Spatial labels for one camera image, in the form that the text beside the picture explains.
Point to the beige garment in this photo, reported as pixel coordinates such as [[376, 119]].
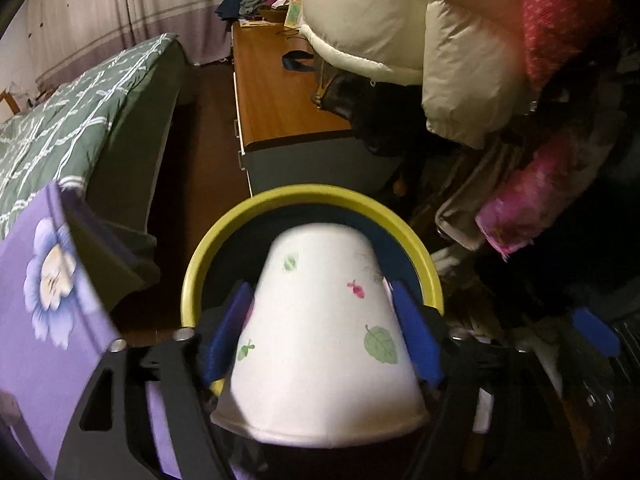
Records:
[[470, 200]]

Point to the wooden headboard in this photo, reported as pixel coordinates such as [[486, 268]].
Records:
[[7, 102]]

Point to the pale striped curtain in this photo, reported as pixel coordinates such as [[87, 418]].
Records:
[[150, 0]]

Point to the cream puffer jacket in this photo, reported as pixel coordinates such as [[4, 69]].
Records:
[[400, 20]]

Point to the yellow rimmed waste bin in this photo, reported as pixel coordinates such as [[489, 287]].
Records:
[[300, 195]]

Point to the pink floral cloth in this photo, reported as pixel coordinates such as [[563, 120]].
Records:
[[525, 200]]

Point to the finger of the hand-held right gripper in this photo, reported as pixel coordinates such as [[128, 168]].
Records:
[[595, 335]]

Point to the purple floral bed sheet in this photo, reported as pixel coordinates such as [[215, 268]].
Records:
[[30, 360]]

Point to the pink dotted cloth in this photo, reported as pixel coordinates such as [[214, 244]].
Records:
[[560, 20]]

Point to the bed with green quilt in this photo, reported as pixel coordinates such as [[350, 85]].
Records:
[[60, 110]]

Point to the dark brown bag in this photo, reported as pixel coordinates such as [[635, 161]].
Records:
[[380, 105]]

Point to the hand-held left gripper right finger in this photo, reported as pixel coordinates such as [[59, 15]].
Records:
[[415, 335]]

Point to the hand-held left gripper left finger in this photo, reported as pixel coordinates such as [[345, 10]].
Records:
[[227, 330]]

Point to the wooden cabinet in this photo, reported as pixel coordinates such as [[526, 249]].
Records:
[[270, 100]]

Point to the white printed paper cup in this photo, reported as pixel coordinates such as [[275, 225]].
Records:
[[320, 335]]

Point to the pale green card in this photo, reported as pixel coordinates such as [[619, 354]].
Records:
[[293, 12]]

